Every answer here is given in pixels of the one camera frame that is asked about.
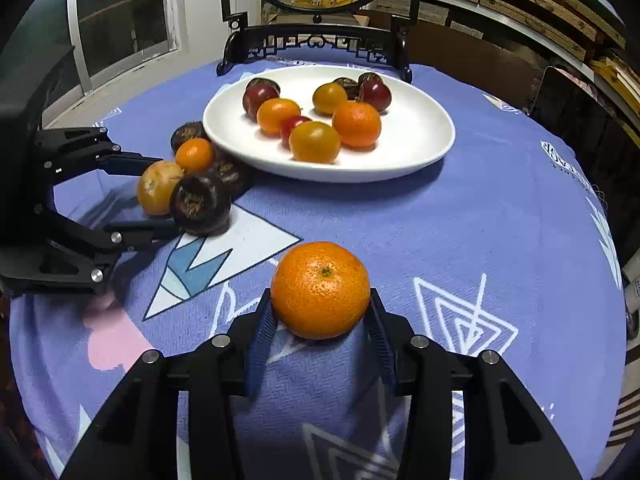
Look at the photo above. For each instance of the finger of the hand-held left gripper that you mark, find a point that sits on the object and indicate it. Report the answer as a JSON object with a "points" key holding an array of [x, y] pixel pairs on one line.
{"points": [[125, 162], [140, 232]]}

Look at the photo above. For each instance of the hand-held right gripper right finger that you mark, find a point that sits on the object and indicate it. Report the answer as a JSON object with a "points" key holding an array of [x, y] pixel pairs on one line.
{"points": [[382, 350]]}

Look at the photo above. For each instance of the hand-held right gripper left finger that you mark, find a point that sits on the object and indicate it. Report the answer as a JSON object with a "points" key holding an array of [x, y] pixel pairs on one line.
{"points": [[260, 350]]}

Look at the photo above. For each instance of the pale yellow-brown fruit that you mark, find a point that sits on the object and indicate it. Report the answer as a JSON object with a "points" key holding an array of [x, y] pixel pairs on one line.
{"points": [[156, 187]]}

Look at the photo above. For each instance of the large orange tangerine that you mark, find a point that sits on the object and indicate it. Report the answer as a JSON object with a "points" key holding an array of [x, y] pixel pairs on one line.
{"points": [[320, 290], [356, 125]]}

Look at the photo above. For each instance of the dark red plum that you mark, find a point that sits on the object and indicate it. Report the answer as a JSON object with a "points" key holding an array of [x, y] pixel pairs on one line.
{"points": [[376, 96], [259, 99]]}

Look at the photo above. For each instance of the small orange citrus fruit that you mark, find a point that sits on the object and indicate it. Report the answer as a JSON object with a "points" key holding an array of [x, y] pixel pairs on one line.
{"points": [[195, 155], [276, 116], [315, 142], [329, 97]]}

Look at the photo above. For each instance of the small red fruit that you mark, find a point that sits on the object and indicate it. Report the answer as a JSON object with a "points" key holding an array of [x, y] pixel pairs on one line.
{"points": [[294, 124]]}

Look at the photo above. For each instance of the white round plate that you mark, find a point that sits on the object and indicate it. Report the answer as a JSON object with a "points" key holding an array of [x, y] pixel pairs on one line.
{"points": [[415, 135]]}

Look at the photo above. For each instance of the blue printed tablecloth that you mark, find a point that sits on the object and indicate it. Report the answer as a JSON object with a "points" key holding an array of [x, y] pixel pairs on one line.
{"points": [[450, 220]]}

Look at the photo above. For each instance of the white framed window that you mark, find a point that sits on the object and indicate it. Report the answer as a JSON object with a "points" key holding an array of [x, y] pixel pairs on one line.
{"points": [[120, 10]]}

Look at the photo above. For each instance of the wooden chair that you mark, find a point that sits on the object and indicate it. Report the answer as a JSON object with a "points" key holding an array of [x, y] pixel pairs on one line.
{"points": [[626, 415]]}

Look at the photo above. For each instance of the black flat panel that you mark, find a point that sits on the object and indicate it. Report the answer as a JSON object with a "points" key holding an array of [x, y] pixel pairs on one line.
{"points": [[585, 125]]}

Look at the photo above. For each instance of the brown cardboard sheet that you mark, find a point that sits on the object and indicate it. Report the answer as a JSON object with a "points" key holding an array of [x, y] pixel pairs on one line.
{"points": [[475, 60]]}

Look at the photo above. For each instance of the stack of yellow wooden boxes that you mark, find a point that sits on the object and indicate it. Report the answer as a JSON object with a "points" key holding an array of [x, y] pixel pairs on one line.
{"points": [[617, 80]]}

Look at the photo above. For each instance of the stack of brown clasp boxes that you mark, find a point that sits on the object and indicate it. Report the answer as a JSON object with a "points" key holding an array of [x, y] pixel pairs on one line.
{"points": [[540, 10]]}

